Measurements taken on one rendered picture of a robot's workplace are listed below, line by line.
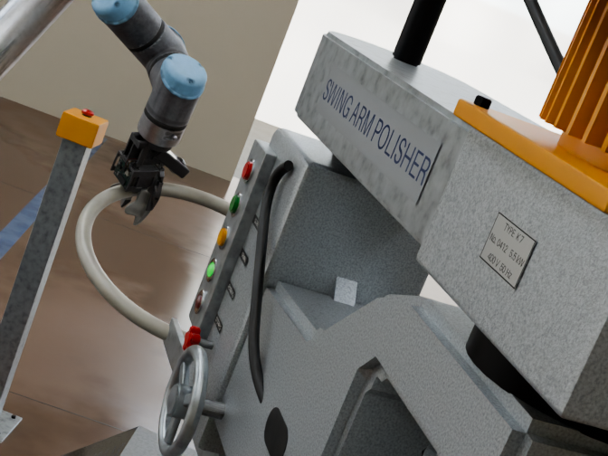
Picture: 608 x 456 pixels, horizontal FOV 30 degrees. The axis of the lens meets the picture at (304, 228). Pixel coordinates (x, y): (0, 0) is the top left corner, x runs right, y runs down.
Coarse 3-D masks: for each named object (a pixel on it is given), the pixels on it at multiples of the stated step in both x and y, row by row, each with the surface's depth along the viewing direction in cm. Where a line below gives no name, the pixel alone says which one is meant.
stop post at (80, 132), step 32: (64, 128) 344; (96, 128) 344; (64, 160) 349; (64, 192) 351; (64, 224) 359; (32, 256) 356; (32, 288) 358; (32, 320) 368; (0, 352) 364; (0, 384) 366; (0, 416) 378
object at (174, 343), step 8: (176, 320) 203; (176, 328) 199; (168, 336) 202; (176, 336) 197; (168, 344) 201; (176, 344) 195; (168, 352) 199; (176, 352) 194; (168, 360) 197; (176, 360) 192
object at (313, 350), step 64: (256, 256) 144; (256, 320) 139; (320, 320) 133; (384, 320) 109; (448, 320) 99; (256, 384) 136; (320, 384) 119; (384, 384) 110; (448, 384) 93; (256, 448) 132; (320, 448) 114; (384, 448) 114; (448, 448) 90; (512, 448) 83; (576, 448) 84
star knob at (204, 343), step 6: (192, 330) 155; (198, 330) 156; (186, 336) 156; (192, 336) 154; (198, 336) 154; (186, 342) 155; (192, 342) 154; (198, 342) 154; (204, 342) 156; (210, 342) 156; (210, 348) 156
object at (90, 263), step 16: (112, 192) 228; (128, 192) 232; (176, 192) 239; (192, 192) 241; (96, 208) 222; (224, 208) 242; (80, 224) 216; (80, 240) 213; (80, 256) 210; (96, 272) 207; (96, 288) 206; (112, 288) 205; (112, 304) 205; (128, 304) 204; (144, 320) 203; (160, 320) 204; (160, 336) 203
